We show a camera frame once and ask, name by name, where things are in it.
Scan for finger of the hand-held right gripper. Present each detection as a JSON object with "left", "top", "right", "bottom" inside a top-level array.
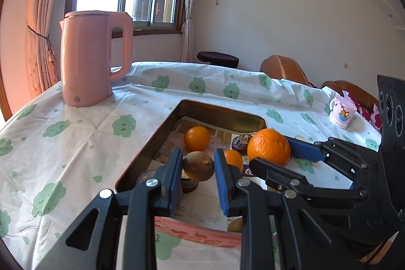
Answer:
[
  {"left": 249, "top": 157, "right": 369, "bottom": 210},
  {"left": 286, "top": 136, "right": 382, "bottom": 182}
]

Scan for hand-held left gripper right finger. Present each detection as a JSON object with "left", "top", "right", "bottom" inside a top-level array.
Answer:
[{"left": 213, "top": 148, "right": 358, "bottom": 270}]

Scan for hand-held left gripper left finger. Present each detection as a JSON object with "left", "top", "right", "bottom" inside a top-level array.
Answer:
[{"left": 36, "top": 148, "right": 185, "bottom": 270}]

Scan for large orange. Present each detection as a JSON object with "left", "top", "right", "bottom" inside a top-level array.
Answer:
[{"left": 247, "top": 128, "right": 291, "bottom": 168}]

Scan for reddish sweet potato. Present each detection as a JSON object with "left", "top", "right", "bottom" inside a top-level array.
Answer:
[{"left": 136, "top": 169, "right": 167, "bottom": 191}]

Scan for brown round fruit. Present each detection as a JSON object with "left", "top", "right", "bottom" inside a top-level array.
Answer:
[
  {"left": 227, "top": 217, "right": 244, "bottom": 233},
  {"left": 183, "top": 151, "right": 216, "bottom": 181}
]

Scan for metal tray with newspaper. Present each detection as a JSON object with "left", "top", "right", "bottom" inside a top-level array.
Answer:
[{"left": 114, "top": 99, "right": 268, "bottom": 249}]

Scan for brown speckled cylinder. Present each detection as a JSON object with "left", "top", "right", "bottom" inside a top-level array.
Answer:
[{"left": 181, "top": 177, "right": 200, "bottom": 194}]

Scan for small orange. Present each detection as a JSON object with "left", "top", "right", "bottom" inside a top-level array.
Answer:
[
  {"left": 184, "top": 126, "right": 211, "bottom": 152},
  {"left": 224, "top": 150, "right": 244, "bottom": 174}
]

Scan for printed paper liner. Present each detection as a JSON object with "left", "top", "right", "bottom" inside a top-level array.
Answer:
[{"left": 152, "top": 123, "right": 254, "bottom": 224}]

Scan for dark foil wrapped snack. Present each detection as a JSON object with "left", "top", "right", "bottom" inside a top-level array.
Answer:
[{"left": 232, "top": 135, "right": 254, "bottom": 151}]

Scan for pink floral cushion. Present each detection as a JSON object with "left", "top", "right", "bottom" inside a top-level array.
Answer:
[{"left": 343, "top": 91, "right": 383, "bottom": 133}]

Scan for pink cartoon cup with lid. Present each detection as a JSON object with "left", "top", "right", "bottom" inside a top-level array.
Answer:
[{"left": 328, "top": 95, "right": 357, "bottom": 129}]

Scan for brown leather sofa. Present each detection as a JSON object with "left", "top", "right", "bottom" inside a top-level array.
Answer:
[{"left": 322, "top": 80, "right": 380, "bottom": 109}]

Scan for brown leather chair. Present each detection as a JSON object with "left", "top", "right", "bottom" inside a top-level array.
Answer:
[{"left": 260, "top": 55, "right": 309, "bottom": 85}]

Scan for white tablecloth green prints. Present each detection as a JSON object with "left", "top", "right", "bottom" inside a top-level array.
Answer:
[{"left": 0, "top": 61, "right": 383, "bottom": 270}]

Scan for black round stool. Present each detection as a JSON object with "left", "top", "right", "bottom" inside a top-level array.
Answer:
[{"left": 197, "top": 51, "right": 240, "bottom": 69}]

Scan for pink electric kettle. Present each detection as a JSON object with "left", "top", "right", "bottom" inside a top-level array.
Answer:
[{"left": 59, "top": 11, "right": 134, "bottom": 108}]

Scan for curtain tieback tassel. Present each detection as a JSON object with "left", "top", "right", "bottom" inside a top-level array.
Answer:
[{"left": 28, "top": 25, "right": 57, "bottom": 76}]

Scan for pink floral curtain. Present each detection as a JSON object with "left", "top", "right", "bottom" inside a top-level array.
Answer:
[
  {"left": 27, "top": 0, "right": 92, "bottom": 96},
  {"left": 179, "top": 0, "right": 209, "bottom": 62}
]

